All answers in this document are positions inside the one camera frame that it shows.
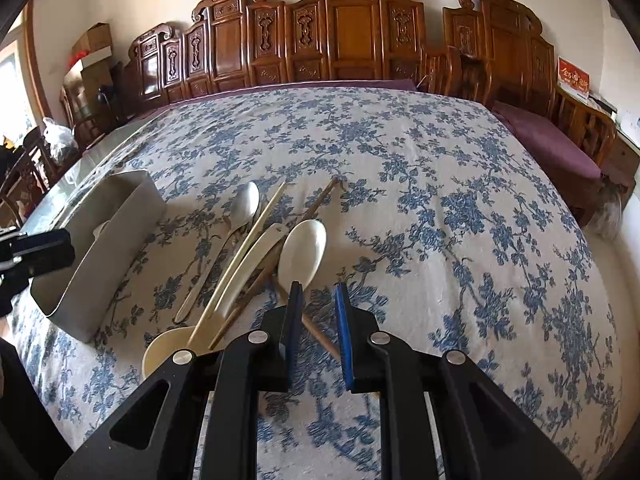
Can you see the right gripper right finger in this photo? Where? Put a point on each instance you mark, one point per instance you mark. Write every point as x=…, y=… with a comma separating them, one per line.
x=345, y=325

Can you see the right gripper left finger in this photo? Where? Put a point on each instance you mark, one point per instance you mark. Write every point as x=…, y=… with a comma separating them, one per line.
x=290, y=330

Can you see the white plastic spoon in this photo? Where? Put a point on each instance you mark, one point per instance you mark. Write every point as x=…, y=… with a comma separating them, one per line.
x=302, y=253

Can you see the pale bamboo chopstick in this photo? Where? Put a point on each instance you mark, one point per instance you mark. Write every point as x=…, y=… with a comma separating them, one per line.
x=240, y=254

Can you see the cream plastic ladle spoon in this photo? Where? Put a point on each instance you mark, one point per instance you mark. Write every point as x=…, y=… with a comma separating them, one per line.
x=198, y=338

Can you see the steel spoon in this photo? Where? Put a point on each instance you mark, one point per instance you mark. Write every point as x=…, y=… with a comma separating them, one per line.
x=243, y=209

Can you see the dark wooden chair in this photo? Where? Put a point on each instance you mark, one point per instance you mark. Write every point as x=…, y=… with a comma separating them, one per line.
x=27, y=174

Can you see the metal rectangular tray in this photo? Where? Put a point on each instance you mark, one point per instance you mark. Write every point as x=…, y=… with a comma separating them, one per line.
x=107, y=229

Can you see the white plastic bag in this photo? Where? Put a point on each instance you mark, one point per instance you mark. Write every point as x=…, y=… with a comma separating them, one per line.
x=62, y=144

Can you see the blue floral tablecloth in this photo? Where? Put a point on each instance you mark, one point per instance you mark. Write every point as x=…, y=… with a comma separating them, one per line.
x=439, y=223

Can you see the stacked cardboard boxes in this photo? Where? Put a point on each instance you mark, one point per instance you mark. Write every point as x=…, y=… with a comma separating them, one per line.
x=88, y=69

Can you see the purple armchair cushion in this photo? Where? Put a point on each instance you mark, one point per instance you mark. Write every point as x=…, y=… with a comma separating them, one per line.
x=546, y=143

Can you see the long carved wooden sofa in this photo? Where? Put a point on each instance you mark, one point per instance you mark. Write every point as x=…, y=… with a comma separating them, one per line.
x=239, y=44

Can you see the carved wooden armchair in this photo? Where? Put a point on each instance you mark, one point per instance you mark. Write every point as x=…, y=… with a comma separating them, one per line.
x=504, y=57

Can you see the wooden side table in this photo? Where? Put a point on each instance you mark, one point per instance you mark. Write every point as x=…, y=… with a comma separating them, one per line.
x=621, y=165

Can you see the red card sign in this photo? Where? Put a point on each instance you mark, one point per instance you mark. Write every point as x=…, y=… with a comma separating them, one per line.
x=573, y=80

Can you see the wooden door frame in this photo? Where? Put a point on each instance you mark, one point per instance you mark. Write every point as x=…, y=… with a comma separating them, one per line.
x=32, y=62

